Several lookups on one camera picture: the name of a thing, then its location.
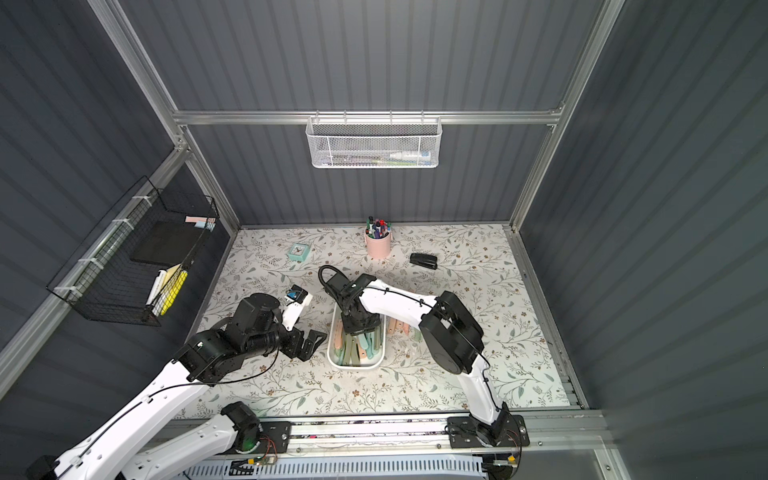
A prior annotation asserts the black wire side basket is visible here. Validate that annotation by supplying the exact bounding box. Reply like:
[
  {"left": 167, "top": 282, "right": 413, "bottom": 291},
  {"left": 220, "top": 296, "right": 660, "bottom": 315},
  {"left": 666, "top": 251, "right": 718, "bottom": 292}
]
[{"left": 47, "top": 182, "right": 219, "bottom": 327}]

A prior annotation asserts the white wire wall basket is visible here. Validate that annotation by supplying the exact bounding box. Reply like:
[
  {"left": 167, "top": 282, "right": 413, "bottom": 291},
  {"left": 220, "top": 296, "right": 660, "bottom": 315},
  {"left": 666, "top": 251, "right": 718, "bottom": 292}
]
[{"left": 305, "top": 118, "right": 443, "bottom": 169}]

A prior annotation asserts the white oval storage box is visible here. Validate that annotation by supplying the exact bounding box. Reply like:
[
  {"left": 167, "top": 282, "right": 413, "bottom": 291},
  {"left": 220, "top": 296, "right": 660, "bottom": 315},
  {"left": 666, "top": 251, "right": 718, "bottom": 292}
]
[{"left": 326, "top": 306, "right": 386, "bottom": 370}]

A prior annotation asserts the pink fruit knife in box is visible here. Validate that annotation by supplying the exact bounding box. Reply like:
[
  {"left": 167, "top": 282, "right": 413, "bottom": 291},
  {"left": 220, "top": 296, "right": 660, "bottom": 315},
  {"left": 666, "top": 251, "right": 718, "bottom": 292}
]
[{"left": 333, "top": 321, "right": 344, "bottom": 361}]

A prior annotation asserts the teal fruit knife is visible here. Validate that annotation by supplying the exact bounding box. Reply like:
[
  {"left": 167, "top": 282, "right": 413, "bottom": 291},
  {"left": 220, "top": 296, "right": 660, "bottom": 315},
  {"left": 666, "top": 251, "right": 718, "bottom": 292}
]
[{"left": 365, "top": 331, "right": 380, "bottom": 360}]

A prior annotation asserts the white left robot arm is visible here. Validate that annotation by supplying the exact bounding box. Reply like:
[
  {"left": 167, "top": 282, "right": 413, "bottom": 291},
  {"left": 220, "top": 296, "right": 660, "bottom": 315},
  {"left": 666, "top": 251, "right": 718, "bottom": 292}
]
[{"left": 25, "top": 286, "right": 327, "bottom": 479}]

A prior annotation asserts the pink pen cup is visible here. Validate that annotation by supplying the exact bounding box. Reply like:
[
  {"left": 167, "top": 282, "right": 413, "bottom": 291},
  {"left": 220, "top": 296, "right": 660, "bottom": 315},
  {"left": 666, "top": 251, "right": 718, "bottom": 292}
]
[{"left": 364, "top": 231, "right": 392, "bottom": 260}]

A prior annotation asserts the white tube in basket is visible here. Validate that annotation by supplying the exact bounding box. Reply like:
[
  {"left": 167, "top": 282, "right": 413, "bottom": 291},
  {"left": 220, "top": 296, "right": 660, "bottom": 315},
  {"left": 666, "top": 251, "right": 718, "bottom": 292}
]
[{"left": 388, "top": 151, "right": 432, "bottom": 167}]

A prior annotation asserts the black stapler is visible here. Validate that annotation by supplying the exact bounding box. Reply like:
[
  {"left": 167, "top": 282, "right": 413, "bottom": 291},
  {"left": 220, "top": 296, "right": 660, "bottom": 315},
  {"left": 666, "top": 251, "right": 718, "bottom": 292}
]
[{"left": 409, "top": 253, "right": 438, "bottom": 270}]

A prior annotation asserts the olive green fruit knife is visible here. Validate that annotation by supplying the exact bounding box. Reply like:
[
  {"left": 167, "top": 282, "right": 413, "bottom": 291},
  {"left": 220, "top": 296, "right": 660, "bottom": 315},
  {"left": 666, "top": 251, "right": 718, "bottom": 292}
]
[{"left": 344, "top": 338, "right": 360, "bottom": 367}]

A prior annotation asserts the small teal box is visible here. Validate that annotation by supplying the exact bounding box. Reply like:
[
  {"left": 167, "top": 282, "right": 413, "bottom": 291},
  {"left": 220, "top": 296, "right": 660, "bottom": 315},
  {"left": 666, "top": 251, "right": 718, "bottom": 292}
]
[{"left": 287, "top": 243, "right": 311, "bottom": 262}]

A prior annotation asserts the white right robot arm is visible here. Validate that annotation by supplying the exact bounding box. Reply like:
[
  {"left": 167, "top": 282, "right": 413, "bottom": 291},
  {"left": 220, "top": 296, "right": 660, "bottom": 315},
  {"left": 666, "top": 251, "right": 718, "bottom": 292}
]
[{"left": 318, "top": 265, "right": 530, "bottom": 448}]

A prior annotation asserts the yellow notepad in basket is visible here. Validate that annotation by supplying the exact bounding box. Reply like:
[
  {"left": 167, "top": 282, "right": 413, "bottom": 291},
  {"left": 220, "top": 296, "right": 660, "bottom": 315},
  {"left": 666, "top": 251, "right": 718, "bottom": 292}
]
[{"left": 147, "top": 264, "right": 188, "bottom": 317}]

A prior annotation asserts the black notebook in basket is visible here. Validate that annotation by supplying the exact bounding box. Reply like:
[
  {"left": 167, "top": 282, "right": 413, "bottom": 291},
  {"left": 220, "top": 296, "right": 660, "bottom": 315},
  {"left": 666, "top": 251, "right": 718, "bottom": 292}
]
[{"left": 129, "top": 221, "right": 209, "bottom": 267}]

